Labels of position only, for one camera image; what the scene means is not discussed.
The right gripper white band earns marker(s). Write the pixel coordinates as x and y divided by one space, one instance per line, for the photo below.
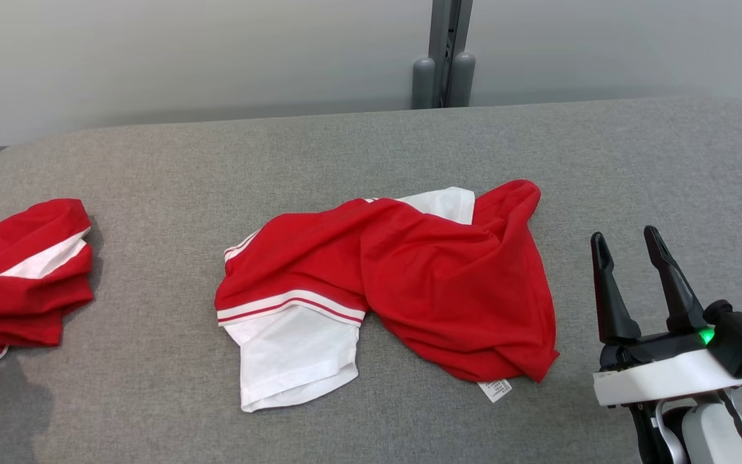
654 377

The red tshirt white striped sleeves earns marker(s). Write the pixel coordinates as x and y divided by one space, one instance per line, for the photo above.
442 283

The red garment broad white band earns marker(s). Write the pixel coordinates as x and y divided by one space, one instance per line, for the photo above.
23 303

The grey cylindrical post foot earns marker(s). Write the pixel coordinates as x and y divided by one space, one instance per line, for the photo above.
423 87
461 80

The grey metal partition post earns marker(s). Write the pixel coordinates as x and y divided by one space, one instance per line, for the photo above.
438 38

